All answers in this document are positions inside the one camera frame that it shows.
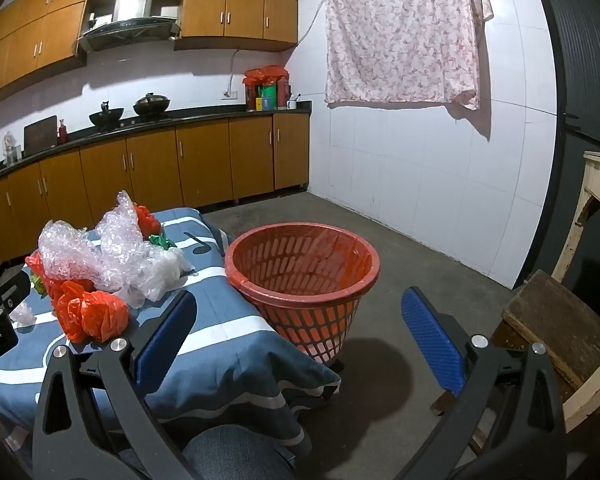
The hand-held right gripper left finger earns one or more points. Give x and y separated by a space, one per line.
165 335

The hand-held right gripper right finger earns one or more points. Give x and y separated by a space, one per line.
430 340

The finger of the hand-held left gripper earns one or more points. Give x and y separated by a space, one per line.
7 290

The orange plastic bag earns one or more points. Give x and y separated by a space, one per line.
37 267
67 310
105 315
145 220

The white plastic bag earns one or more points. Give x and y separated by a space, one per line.
160 270

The red plastic laundry basket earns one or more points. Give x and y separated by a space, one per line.
305 320

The blue striped tablecloth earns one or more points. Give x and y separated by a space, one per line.
220 340

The green plastic bag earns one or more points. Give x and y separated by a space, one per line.
161 242

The brown wooden board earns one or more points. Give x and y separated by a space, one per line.
555 325

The person's leg in jeans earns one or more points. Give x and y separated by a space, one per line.
230 452

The glass jar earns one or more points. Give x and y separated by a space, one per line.
12 152

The dark cutting board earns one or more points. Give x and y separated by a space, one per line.
40 137

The red bottle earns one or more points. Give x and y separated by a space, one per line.
63 134

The wooden lower kitchen cabinets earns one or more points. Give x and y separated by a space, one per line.
200 160

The wooden kitchen cabinets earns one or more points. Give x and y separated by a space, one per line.
240 10
200 160

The black wok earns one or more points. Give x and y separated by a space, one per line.
105 117

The black kitchen countertop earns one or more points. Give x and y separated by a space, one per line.
205 111

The dark clay pot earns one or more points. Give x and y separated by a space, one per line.
151 106

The green box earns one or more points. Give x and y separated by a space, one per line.
267 97

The dark canister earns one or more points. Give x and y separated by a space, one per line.
283 92

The red bags on containers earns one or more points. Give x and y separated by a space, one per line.
262 76

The steel range hood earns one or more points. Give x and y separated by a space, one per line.
130 27

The pink floral cloth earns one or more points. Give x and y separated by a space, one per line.
400 35

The dark roller door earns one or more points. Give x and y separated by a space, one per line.
585 60

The wooden upper kitchen cabinets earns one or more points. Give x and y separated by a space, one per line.
240 10

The wall socket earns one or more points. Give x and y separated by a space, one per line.
229 95

